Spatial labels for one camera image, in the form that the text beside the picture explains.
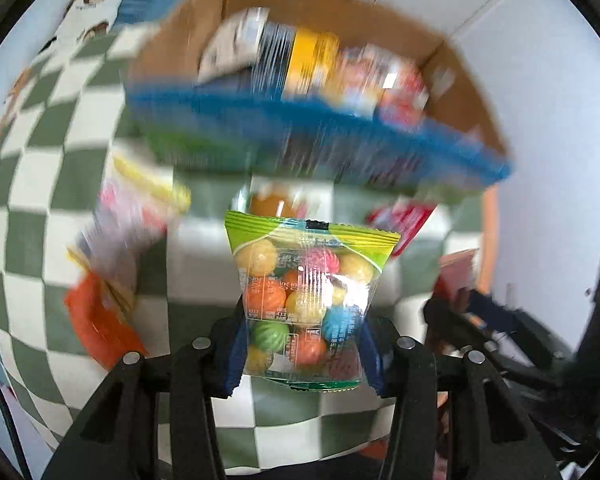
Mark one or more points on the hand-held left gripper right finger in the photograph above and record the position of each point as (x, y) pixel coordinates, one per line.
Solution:
(372, 365)

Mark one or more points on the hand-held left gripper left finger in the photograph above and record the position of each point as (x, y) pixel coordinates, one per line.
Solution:
(236, 355)

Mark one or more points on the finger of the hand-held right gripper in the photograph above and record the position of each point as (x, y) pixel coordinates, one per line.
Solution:
(450, 322)
(500, 312)

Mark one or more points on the brown snack packet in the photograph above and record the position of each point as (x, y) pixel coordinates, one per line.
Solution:
(457, 270)

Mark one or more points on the colourful candy ball packet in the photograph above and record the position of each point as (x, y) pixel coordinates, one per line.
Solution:
(305, 285)

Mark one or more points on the cardboard box blue print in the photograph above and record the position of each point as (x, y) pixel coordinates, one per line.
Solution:
(330, 130)

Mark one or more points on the long red snack packet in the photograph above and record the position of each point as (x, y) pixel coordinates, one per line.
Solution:
(405, 95)

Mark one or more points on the red panda snack packet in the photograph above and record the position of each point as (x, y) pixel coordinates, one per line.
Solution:
(362, 72)

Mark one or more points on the black yellow snack packet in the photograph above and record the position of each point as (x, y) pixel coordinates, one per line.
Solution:
(310, 55)

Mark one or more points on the white cookie packet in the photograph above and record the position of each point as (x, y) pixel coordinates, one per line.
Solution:
(230, 42)

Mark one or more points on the small red snack packet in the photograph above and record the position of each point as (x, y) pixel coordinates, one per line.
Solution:
(405, 222)

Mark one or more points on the orange snack packet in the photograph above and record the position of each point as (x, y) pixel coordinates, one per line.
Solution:
(100, 320)

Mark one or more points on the orange jelly cup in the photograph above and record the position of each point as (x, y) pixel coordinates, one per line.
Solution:
(275, 206)

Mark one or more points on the pink white snack packet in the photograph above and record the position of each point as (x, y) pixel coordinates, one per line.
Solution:
(125, 215)

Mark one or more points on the green white checkered blanket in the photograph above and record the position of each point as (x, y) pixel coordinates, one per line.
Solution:
(40, 135)

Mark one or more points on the bear print pillow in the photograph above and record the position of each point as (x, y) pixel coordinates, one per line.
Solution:
(92, 0)

